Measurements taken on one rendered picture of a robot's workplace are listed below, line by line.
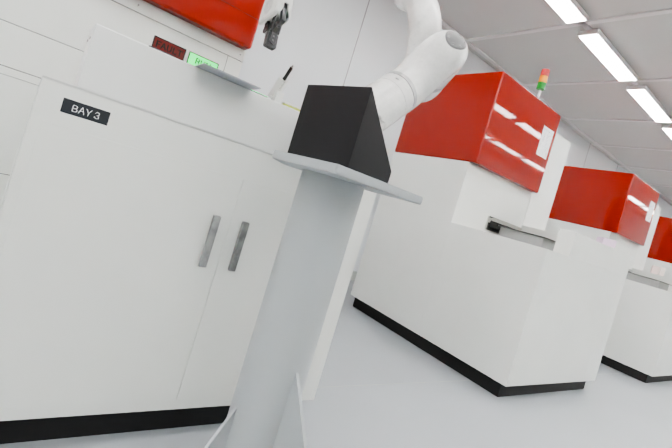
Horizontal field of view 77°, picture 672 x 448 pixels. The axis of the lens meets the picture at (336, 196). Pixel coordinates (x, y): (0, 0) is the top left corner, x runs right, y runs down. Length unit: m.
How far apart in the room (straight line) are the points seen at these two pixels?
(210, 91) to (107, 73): 0.23
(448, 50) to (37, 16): 1.26
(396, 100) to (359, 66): 2.97
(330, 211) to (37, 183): 0.62
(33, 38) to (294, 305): 1.19
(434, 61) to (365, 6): 3.00
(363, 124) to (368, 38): 3.23
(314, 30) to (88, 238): 3.01
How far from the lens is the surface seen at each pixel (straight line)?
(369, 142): 0.96
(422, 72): 1.18
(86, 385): 1.25
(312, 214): 0.97
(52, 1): 1.72
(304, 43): 3.74
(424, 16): 1.39
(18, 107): 1.69
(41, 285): 1.13
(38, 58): 1.70
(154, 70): 1.09
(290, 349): 1.03
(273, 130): 1.20
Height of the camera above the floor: 0.76
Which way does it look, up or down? level
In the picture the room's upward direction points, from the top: 17 degrees clockwise
